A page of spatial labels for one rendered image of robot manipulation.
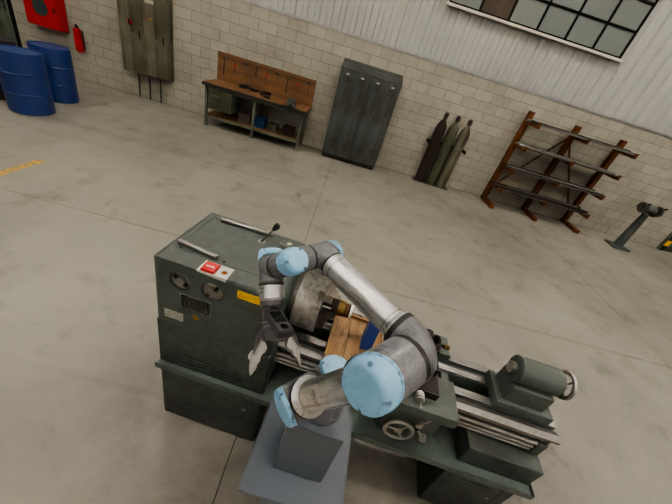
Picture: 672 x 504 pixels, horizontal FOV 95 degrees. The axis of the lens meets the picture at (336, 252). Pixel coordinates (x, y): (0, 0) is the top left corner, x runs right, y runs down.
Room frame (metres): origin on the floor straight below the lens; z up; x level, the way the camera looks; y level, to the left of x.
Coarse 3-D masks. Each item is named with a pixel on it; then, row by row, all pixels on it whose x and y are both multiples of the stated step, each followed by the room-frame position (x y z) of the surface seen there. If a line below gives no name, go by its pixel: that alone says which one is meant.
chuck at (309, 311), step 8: (320, 272) 1.23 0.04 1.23; (312, 280) 1.15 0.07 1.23; (320, 280) 1.17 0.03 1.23; (328, 280) 1.18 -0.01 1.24; (312, 288) 1.12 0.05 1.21; (320, 288) 1.13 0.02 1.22; (304, 296) 1.08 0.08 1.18; (312, 296) 1.09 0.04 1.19; (304, 304) 1.06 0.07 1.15; (312, 304) 1.07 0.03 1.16; (320, 304) 1.07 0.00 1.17; (304, 312) 1.05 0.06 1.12; (312, 312) 1.05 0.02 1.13; (304, 320) 1.04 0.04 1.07; (312, 320) 1.04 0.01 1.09; (304, 328) 1.07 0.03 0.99; (312, 328) 1.05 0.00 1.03
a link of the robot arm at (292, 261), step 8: (288, 248) 0.68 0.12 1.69; (296, 248) 0.68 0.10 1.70; (304, 248) 0.72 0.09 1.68; (272, 256) 0.69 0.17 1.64; (280, 256) 0.65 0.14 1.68; (288, 256) 0.65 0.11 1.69; (296, 256) 0.66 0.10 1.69; (304, 256) 0.68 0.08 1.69; (312, 256) 0.71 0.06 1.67; (272, 264) 0.66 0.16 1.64; (280, 264) 0.64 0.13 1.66; (288, 264) 0.63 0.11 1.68; (296, 264) 0.65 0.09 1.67; (304, 264) 0.66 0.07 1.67; (312, 264) 0.70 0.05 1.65; (272, 272) 0.66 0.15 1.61; (280, 272) 0.64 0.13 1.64; (288, 272) 0.63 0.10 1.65; (296, 272) 0.64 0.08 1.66
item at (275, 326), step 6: (270, 312) 0.62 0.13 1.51; (276, 312) 0.63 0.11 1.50; (270, 318) 0.59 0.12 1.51; (276, 318) 0.60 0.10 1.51; (282, 318) 0.60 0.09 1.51; (270, 324) 0.58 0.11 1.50; (276, 324) 0.57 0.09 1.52; (282, 324) 0.57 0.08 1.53; (288, 324) 0.58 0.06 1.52; (276, 330) 0.55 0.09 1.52; (282, 330) 0.55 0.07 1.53; (288, 330) 0.56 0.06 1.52; (276, 336) 0.54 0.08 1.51; (282, 336) 0.54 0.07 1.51; (288, 336) 0.55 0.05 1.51
